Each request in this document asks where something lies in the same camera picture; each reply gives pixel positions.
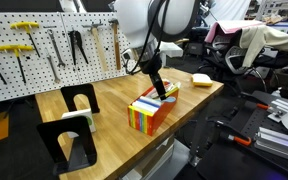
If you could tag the red rainbow-striped cardboard box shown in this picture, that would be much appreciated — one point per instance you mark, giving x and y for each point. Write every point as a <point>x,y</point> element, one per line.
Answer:
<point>154,116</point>

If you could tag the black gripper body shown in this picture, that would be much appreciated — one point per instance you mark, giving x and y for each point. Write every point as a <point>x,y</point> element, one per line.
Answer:
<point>151,63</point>

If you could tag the mixed colour card stack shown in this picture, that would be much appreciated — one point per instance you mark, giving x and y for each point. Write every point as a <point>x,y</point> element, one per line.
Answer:
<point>170,88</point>

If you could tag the black mesh office chair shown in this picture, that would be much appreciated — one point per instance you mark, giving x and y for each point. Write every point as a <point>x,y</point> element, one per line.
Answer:
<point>230,60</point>

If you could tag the small white bottle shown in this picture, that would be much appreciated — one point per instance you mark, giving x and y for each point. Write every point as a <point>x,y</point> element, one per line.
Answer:
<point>276,92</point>

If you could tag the white blue-striped card stack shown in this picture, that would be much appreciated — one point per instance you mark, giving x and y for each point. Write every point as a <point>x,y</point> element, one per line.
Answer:
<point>145,105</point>

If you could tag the black pliers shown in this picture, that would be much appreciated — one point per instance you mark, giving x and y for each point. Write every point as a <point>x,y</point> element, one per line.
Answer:
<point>74,41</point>

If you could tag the black perforated metal plate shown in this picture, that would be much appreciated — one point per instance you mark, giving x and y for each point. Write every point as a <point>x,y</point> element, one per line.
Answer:
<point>257,123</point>

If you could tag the light blue plastic spoon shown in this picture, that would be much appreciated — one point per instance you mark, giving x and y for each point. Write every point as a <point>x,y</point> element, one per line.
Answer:
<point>170,99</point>

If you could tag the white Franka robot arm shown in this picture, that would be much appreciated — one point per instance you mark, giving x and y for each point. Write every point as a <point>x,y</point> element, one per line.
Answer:
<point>134,20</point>

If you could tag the beige jacket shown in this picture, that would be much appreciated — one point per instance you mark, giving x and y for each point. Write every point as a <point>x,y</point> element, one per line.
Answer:
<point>267,40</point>

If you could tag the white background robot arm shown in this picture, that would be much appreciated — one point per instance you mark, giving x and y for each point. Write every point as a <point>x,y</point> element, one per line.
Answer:
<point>70,5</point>

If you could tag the aluminium profile bars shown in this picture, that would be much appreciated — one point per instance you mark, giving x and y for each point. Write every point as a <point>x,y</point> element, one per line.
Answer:
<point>277,143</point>

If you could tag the silver metal bracket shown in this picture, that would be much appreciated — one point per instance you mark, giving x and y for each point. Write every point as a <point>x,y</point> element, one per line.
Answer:
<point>282,108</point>

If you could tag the white card with green mark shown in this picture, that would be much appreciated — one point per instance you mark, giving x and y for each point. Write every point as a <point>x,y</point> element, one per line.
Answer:
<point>80,114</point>

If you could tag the black metal bookend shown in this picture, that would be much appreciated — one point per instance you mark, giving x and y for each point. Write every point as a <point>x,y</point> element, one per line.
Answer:
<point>65,96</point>
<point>84,140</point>

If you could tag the silver combination wrench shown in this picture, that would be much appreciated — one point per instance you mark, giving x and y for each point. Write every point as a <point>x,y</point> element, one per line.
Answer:
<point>52,66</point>
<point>55,46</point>

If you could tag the pink cloth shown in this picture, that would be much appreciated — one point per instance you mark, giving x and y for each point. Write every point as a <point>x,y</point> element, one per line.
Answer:
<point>230,26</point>

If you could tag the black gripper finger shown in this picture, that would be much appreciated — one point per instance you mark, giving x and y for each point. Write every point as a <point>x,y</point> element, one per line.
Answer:
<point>159,86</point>

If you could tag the metal shelving rack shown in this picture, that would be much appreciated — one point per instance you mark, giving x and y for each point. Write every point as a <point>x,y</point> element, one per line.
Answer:
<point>277,11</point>

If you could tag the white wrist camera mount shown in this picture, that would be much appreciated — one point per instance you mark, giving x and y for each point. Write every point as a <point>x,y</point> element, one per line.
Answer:
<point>170,49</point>

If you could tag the white toy bread slice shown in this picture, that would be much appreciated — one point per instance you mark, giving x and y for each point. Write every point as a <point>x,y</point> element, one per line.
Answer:
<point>200,78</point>
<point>204,85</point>

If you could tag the white pegboard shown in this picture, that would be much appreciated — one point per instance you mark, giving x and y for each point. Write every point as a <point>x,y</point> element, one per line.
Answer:
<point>37,71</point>

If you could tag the white fabric backdrop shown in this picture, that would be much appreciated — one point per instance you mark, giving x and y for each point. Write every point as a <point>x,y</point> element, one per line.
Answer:
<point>230,10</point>

